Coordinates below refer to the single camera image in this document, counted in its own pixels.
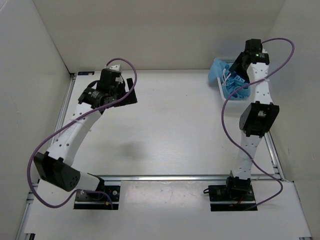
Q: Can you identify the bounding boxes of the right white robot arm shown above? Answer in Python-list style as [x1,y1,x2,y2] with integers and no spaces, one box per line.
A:
[224,39,280,200]

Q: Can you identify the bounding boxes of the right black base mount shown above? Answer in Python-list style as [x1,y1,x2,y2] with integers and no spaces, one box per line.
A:
[203,185,258,212]

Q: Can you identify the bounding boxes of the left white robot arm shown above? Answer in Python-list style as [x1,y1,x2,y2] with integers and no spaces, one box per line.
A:
[33,65,133,200]

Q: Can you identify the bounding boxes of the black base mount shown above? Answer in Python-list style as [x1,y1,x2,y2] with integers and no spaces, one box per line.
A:
[73,181,121,211]
[203,185,258,212]

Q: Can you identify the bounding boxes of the white plastic basket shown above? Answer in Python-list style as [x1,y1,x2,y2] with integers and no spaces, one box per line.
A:
[212,57,251,101]

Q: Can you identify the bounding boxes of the light blue shorts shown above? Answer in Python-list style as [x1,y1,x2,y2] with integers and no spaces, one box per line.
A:
[208,57,246,98]

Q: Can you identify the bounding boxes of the aluminium frame rail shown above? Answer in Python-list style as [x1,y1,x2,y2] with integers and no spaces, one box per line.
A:
[37,72,286,183]

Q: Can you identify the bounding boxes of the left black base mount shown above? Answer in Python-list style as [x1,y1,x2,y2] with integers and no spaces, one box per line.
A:
[73,181,121,211]

